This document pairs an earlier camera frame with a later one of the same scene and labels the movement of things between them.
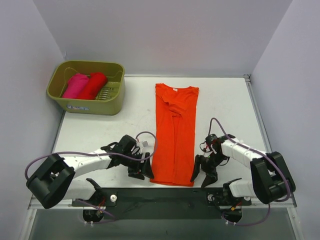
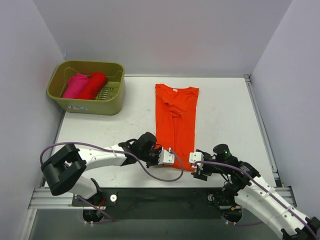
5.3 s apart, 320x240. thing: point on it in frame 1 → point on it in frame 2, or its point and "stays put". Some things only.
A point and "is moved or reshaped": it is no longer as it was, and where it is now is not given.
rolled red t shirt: (97, 81) stays put
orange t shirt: (174, 149) is moved or reshaped
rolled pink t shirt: (76, 86) stays put
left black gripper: (138, 167) → (155, 157)
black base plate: (162, 203) stays put
